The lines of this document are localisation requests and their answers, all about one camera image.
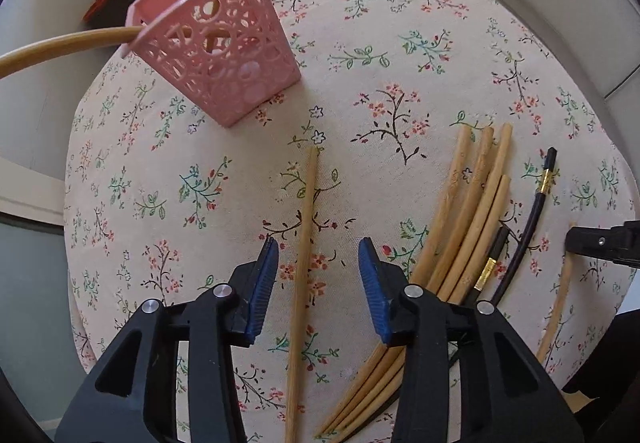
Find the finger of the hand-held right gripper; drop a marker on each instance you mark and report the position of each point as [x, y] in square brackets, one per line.
[600, 243]

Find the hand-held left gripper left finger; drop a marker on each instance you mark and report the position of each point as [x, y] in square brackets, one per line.
[261, 293]

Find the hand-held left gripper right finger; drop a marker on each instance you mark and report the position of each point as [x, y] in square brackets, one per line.
[374, 293]

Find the bamboo chopstick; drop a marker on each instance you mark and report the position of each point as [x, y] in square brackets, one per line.
[447, 193]
[475, 183]
[560, 298]
[487, 228]
[50, 48]
[495, 178]
[302, 273]

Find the black chopstick with gold band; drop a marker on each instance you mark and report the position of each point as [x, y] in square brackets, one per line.
[497, 248]
[530, 223]

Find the pink plastic utensil basket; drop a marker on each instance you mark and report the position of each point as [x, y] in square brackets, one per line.
[235, 48]

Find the frosted glass door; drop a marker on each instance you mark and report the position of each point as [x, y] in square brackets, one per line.
[30, 298]

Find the floral tablecloth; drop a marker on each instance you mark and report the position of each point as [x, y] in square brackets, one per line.
[400, 48]

